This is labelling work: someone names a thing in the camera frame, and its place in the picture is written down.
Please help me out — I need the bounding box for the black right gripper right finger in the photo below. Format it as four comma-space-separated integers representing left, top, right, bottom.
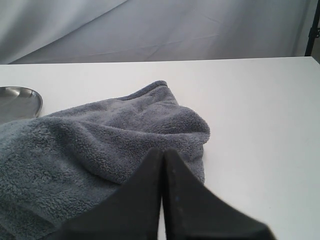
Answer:
162, 149, 273, 240

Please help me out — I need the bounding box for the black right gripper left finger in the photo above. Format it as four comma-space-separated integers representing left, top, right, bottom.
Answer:
52, 148, 163, 240

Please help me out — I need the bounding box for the grey fluffy towel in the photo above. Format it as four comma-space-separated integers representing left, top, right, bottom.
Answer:
0, 81, 210, 240

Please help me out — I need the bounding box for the round stainless steel plate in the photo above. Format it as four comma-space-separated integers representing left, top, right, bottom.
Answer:
0, 86, 43, 124

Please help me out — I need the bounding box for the white backdrop curtain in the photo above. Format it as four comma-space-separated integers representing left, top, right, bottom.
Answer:
0, 0, 317, 65

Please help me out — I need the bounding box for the black stand pole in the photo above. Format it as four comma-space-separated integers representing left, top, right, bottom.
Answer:
304, 0, 320, 57

